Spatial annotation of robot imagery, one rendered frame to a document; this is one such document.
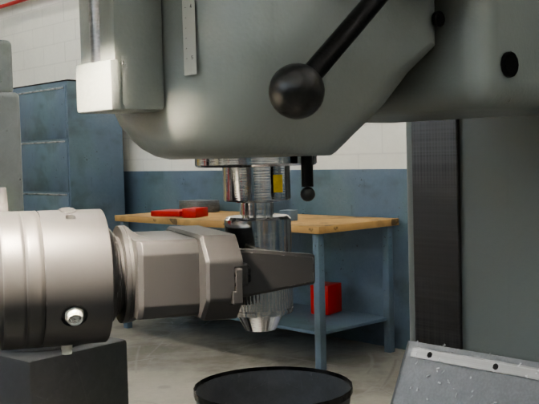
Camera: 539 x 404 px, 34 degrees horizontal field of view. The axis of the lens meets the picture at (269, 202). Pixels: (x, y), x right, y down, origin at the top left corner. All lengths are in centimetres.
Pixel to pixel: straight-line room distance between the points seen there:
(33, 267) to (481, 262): 54
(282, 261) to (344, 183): 564
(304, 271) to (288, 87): 18
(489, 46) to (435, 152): 35
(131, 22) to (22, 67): 946
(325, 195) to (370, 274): 67
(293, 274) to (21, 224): 18
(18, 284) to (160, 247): 9
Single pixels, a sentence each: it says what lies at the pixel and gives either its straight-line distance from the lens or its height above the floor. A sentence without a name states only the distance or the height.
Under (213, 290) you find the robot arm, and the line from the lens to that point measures 56.
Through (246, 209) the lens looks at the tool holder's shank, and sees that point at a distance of 62.
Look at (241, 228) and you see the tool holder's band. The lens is 60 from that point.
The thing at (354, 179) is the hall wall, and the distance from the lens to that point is 617.
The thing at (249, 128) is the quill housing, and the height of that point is 133.
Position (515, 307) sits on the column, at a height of 115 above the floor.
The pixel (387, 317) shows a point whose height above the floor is 24.
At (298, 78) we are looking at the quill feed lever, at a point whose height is 135.
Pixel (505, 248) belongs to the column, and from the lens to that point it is 94.
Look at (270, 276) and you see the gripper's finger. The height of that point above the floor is 123.
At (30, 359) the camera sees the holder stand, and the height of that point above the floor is 113.
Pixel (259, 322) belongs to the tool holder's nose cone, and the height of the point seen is 120.
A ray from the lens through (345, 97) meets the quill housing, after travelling 57.
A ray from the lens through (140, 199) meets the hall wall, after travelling 812.
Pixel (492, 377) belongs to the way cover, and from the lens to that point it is 95.
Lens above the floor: 131
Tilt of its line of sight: 3 degrees down
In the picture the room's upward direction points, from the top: 2 degrees counter-clockwise
